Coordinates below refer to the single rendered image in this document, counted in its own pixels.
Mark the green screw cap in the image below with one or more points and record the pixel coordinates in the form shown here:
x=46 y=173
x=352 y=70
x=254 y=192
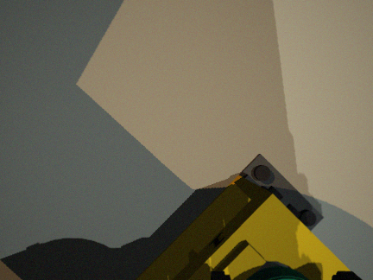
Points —
x=277 y=273

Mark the yellow tube rack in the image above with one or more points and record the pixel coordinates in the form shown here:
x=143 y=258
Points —
x=244 y=227

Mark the beige flat mat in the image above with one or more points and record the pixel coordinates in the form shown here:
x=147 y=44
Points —
x=121 y=121

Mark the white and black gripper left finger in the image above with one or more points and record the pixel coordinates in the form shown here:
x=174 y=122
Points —
x=219 y=275

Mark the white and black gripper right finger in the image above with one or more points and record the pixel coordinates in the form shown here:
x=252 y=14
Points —
x=345 y=275

